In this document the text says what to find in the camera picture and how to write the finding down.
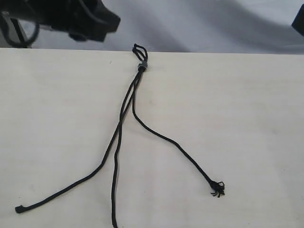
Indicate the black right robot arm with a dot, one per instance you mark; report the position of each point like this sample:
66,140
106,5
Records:
298,23

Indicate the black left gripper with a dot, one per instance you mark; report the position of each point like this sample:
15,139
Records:
82,20

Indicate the white backdrop cloth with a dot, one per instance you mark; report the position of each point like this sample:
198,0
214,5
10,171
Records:
224,26

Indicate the clear tape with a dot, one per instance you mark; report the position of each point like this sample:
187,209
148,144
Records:
142,66

